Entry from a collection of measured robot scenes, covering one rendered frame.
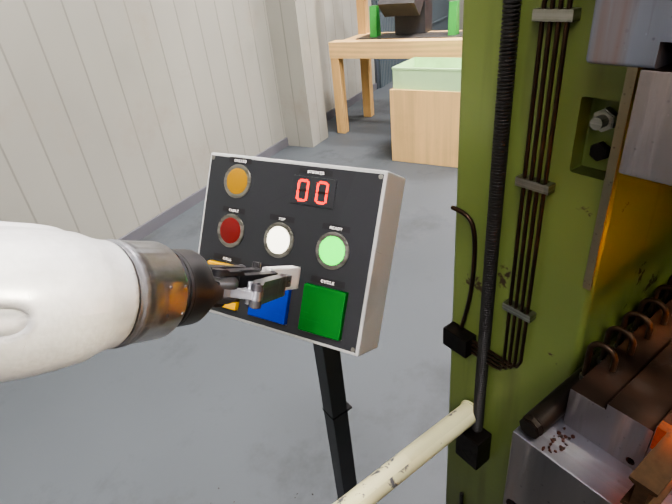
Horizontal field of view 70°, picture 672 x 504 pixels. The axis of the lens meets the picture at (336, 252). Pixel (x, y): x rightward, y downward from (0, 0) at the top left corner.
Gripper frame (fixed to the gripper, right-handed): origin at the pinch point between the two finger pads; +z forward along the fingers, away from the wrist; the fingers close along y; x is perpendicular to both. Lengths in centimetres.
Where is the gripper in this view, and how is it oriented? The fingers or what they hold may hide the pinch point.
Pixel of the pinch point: (280, 278)
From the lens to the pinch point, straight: 63.3
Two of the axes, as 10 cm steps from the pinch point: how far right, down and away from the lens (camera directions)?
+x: 1.5, -9.8, -0.8
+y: 8.8, 1.7, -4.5
